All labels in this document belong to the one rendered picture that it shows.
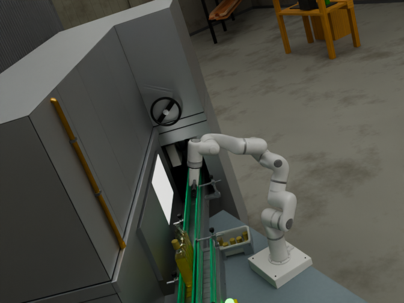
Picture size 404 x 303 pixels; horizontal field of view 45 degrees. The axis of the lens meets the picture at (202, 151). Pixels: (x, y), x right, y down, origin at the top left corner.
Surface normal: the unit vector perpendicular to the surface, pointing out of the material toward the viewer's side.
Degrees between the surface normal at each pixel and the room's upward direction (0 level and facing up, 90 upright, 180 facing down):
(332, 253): 0
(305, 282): 0
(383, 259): 0
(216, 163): 90
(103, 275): 90
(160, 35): 90
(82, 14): 90
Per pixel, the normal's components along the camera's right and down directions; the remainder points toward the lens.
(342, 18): 0.43, 0.25
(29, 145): -0.01, 0.42
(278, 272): -0.22, -0.88
